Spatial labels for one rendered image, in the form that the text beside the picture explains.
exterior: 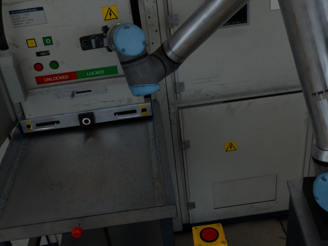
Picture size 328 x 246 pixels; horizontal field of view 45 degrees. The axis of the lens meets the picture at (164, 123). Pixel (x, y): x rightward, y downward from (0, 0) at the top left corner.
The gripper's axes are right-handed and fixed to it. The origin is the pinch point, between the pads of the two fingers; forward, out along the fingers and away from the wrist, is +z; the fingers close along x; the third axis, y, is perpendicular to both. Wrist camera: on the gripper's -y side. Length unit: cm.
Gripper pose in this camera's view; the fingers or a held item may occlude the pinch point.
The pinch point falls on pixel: (103, 38)
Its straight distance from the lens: 151.1
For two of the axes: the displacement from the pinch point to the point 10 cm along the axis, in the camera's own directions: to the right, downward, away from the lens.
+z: -3.1, -2.2, 9.3
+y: 9.3, -2.7, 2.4
